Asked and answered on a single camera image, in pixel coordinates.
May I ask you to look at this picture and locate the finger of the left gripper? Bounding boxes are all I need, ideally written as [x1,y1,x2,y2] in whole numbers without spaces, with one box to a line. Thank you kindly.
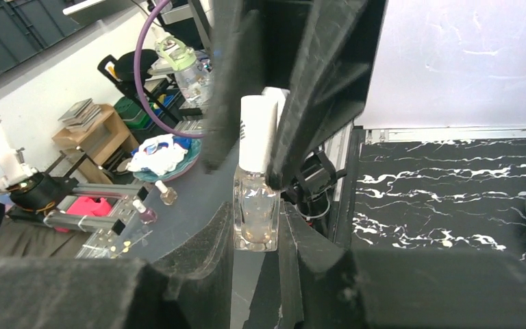
[201,1,265,173]
[266,1,388,191]

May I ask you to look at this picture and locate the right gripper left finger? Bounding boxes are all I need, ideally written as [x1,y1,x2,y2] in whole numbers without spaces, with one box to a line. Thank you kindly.
[0,202,234,328]

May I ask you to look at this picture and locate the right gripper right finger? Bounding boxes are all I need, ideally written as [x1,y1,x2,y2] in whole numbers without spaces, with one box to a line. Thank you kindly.
[279,204,526,328]

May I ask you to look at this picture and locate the clear nail polish bottle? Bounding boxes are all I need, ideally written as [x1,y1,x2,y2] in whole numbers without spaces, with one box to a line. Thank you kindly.
[232,87,289,252]

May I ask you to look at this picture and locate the clear green-lid water bottle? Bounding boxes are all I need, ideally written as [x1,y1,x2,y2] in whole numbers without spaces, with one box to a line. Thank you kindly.
[154,34,211,108]

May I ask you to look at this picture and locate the purple nail polish bottle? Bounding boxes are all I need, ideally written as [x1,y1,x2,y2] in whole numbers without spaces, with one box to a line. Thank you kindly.
[132,199,158,225]

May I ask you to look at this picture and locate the gold nail polish bottle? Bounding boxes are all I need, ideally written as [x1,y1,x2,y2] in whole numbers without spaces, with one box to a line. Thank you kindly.
[154,180,178,206]

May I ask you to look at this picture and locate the black chair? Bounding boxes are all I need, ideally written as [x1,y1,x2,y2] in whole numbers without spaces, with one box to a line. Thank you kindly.
[97,49,184,128]

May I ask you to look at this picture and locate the teal plate with cloth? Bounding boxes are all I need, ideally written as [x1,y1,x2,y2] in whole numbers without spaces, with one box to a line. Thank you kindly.
[126,134,202,183]

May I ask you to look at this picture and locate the wooden shelf box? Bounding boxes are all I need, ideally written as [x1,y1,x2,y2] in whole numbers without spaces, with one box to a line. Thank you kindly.
[51,104,139,184]

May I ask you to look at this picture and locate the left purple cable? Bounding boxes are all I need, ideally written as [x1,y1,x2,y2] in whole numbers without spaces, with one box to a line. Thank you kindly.
[134,0,207,140]

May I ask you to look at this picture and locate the red object on rail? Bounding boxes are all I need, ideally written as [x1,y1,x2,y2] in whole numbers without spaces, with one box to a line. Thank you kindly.
[54,197,121,233]

